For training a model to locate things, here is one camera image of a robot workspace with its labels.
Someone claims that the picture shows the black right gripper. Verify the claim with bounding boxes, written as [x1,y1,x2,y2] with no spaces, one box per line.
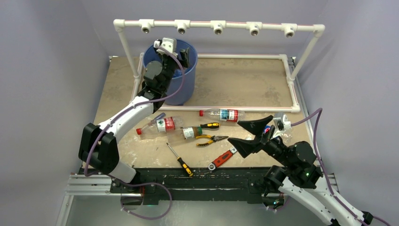
[227,114,292,167]

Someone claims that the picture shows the blue label crushed bottle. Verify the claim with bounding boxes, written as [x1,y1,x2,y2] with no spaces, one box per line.
[173,69,183,78]

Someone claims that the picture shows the red label clear bottle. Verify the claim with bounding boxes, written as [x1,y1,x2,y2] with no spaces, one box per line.
[199,108,246,123]

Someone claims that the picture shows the red cap crushed bottle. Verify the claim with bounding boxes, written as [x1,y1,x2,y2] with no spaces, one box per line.
[136,113,184,137]

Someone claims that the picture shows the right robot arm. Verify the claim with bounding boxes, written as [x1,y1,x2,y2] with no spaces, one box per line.
[228,112,374,226]

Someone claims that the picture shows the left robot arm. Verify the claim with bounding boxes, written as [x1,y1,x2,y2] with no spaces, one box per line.
[78,48,190,193]

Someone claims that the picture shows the blue plastic bin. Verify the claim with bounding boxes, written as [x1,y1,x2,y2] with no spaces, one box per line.
[142,39,198,105]

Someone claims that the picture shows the pepsi label bottle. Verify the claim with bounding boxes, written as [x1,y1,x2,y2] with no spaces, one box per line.
[263,125,271,134]

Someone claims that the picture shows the red adjustable wrench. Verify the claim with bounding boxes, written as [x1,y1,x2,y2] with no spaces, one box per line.
[208,147,237,171]

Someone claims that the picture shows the white label amber bottle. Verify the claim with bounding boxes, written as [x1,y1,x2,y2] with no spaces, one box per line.
[167,126,203,142]

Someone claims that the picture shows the yellow black screwdriver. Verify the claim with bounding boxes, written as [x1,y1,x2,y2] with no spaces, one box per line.
[166,143,193,177]

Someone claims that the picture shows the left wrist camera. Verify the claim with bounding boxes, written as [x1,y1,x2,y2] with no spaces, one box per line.
[153,37,178,57]

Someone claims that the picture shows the yellow handle pliers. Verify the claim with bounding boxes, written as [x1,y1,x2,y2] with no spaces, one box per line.
[195,122,228,147]

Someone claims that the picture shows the white PVC pipe frame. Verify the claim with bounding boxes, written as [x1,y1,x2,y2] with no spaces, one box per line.
[113,19,326,113]

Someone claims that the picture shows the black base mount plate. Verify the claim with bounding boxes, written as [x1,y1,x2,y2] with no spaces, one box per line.
[110,167,280,205]

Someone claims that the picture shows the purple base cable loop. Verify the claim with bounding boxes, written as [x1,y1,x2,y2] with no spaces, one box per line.
[120,182,173,220]

